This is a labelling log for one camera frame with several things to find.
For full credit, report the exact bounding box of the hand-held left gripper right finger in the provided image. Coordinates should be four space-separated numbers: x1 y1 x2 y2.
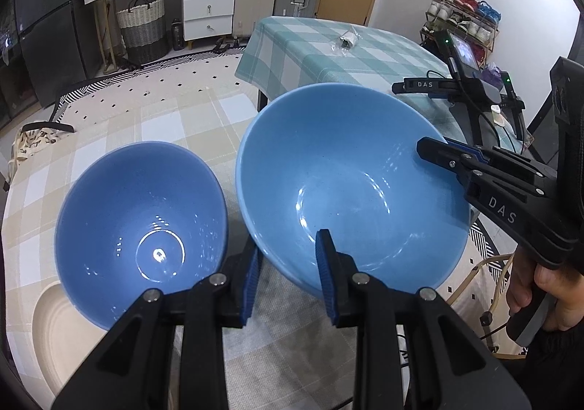
316 229 534 410

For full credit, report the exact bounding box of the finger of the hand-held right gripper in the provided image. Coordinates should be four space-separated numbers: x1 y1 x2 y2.
444 141 558 178
416 136 556 194

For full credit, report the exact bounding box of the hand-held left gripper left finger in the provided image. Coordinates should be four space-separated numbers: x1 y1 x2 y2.
49 246 264 410

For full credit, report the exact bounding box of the light blue bowl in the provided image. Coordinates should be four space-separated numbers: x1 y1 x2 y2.
235 82 472 298

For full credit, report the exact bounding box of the cream plate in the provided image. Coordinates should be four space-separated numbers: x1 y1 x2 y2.
31 281 110 399

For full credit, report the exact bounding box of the person's right hand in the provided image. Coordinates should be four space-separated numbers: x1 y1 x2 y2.
505 252 584 333

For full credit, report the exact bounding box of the black smartphone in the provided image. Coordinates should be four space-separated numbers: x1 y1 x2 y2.
437 30 481 73

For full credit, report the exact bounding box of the shoe rack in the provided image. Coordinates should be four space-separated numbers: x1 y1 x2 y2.
420 0 501 56

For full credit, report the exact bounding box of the small wrapped white roll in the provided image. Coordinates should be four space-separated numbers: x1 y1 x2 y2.
332 27 361 56

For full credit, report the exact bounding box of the black and white rug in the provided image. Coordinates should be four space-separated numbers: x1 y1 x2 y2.
50 45 261 121

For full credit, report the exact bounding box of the patterned tote bag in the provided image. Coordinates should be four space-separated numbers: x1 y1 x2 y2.
11 120 76 167

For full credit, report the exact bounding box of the white drawer unit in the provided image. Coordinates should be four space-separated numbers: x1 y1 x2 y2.
182 0 237 50

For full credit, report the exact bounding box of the woven laundry basket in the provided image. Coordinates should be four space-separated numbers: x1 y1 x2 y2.
116 0 169 65

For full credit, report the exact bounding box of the black refrigerator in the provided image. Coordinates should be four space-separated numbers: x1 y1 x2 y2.
0 0 89 119

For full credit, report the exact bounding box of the beige curved chair frame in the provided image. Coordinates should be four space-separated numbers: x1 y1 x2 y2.
445 252 514 315

